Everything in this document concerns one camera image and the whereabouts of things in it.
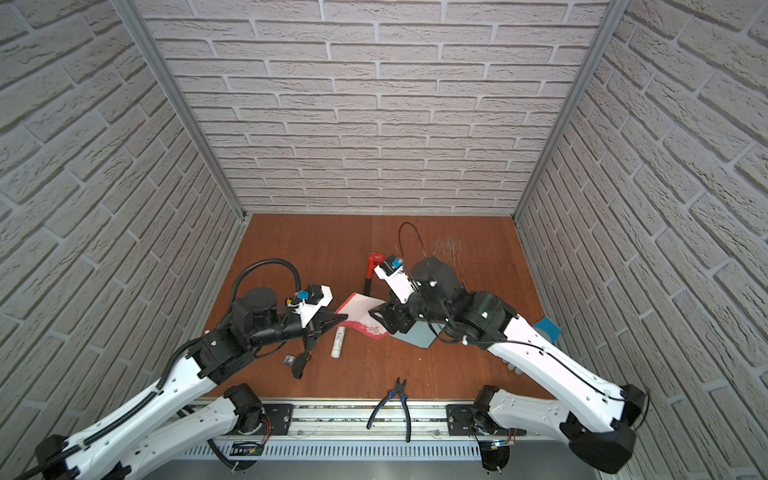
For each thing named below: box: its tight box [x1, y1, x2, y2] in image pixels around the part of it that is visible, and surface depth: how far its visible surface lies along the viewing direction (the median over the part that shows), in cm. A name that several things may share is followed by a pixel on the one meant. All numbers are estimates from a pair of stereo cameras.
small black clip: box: [282, 351, 312, 380], surface depth 83 cm
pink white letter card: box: [336, 292, 389, 340], surface depth 65 cm
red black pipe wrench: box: [364, 253, 385, 295], surface depth 106 cm
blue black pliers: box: [367, 377, 411, 443], surface depth 77 cm
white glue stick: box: [330, 326, 346, 359], surface depth 86 cm
